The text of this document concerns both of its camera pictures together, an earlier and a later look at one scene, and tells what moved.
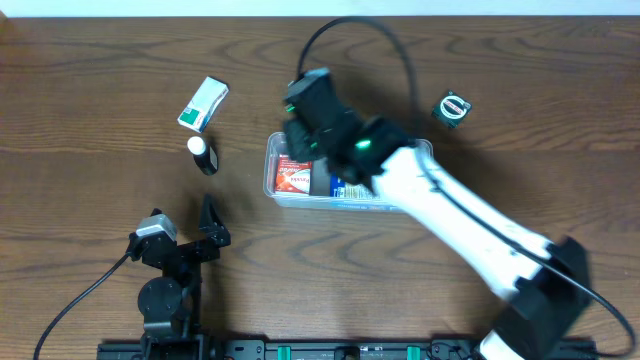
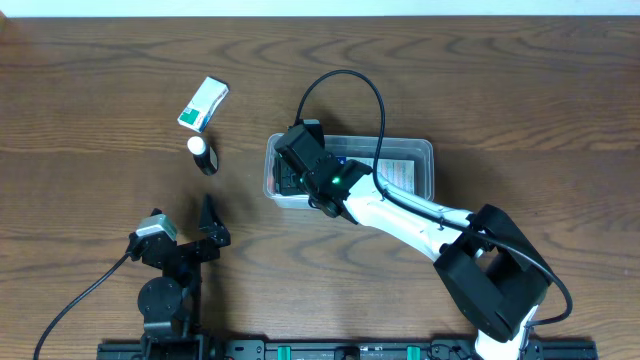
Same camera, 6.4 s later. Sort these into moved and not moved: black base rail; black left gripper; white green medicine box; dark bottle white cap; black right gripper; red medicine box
Moved: red medicine box; black right gripper
Not moved: black left gripper; black base rail; dark bottle white cap; white green medicine box
